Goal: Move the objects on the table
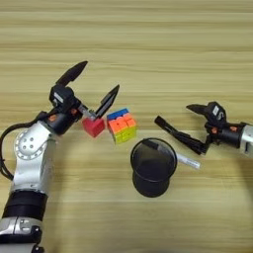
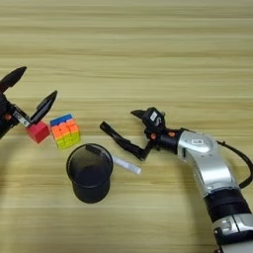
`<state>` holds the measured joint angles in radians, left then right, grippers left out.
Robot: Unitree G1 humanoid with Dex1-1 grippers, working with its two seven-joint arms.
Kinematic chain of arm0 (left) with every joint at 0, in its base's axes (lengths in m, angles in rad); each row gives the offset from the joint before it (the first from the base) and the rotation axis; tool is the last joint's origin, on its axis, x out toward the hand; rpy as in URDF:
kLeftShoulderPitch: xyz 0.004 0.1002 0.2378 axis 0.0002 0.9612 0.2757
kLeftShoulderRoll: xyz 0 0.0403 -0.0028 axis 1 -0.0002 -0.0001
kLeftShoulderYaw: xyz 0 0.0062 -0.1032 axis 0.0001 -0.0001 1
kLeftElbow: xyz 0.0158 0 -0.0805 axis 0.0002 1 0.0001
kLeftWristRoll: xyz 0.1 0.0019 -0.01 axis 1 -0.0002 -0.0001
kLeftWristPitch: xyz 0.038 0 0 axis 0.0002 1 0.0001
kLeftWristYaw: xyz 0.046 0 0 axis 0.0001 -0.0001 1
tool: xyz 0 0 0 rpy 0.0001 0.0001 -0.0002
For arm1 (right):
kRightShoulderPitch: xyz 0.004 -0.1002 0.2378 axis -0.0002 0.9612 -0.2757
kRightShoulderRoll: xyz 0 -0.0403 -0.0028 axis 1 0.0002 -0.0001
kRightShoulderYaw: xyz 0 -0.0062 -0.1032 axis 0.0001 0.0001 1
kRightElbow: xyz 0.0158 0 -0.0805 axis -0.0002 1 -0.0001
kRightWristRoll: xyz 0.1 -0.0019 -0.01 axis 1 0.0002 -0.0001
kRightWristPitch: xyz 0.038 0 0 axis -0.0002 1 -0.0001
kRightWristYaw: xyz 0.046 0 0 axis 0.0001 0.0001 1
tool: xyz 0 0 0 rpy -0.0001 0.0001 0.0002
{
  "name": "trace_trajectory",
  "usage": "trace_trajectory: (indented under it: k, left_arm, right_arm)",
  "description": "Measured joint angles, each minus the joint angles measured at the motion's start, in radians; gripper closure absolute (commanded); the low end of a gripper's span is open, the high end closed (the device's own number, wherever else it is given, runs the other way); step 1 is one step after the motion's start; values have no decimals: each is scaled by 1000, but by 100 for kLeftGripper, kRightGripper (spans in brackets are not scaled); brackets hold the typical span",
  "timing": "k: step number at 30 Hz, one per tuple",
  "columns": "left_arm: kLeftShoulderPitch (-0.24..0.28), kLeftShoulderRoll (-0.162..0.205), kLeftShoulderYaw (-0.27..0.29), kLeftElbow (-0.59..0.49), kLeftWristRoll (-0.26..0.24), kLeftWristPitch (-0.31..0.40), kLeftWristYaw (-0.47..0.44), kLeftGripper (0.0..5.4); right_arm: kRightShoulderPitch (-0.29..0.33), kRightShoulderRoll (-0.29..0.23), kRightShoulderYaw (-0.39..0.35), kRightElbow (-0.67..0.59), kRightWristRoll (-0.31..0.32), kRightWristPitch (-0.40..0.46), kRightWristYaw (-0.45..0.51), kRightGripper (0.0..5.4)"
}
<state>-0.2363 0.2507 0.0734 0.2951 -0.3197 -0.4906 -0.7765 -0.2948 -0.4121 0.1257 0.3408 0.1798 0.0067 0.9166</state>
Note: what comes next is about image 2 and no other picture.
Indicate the black marker pen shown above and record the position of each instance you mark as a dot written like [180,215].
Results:
[106,127]

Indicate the multicoloured puzzle cube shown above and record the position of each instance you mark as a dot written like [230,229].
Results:
[66,133]

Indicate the red cube block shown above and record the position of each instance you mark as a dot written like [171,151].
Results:
[39,131]

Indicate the black mesh pen cup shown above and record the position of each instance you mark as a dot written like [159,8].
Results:
[89,178]

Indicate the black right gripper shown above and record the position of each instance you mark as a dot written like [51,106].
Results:
[166,140]

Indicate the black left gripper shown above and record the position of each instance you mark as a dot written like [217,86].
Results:
[8,115]

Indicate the white silver pen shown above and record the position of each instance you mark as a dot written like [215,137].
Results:
[128,166]

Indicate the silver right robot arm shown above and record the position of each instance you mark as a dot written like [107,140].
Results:
[210,164]

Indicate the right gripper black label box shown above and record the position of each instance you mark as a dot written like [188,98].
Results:
[154,119]

